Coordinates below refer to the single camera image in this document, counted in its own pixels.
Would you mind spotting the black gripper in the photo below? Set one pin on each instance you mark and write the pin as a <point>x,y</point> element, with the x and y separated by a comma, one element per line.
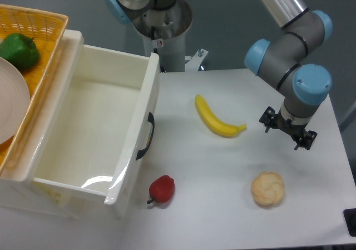
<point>289,124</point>

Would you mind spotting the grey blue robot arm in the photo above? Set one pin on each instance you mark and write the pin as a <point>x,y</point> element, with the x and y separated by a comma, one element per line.
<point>278,63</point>

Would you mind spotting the round braided bread roll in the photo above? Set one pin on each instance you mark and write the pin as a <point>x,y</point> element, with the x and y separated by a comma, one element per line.
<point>268,189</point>

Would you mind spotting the yellow banana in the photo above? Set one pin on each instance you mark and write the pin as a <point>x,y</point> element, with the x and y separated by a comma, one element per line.
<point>214,123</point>

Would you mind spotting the black object at table edge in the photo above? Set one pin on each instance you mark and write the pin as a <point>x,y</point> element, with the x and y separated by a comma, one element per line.
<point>350,219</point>

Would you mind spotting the red bell pepper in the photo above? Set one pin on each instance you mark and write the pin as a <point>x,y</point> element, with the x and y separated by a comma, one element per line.
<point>161,190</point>

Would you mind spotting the white open drawer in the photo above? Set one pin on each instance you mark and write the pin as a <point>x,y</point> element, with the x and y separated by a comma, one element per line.
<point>92,147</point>

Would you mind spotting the yellow woven basket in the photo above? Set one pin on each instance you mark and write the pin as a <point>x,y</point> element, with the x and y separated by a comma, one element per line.
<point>43,32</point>

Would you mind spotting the white plate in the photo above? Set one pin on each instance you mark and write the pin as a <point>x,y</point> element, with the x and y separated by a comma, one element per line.
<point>15,99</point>

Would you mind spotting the white drawer cabinet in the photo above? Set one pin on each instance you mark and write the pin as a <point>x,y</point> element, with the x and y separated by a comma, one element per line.
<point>29,194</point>

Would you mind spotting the green bell pepper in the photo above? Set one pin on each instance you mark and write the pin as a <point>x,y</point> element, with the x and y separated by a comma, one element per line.
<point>20,50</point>

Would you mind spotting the black drawer handle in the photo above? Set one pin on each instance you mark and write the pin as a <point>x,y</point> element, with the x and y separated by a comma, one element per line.
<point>149,134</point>

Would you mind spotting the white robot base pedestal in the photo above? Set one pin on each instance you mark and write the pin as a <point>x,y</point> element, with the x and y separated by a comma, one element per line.
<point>164,33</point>

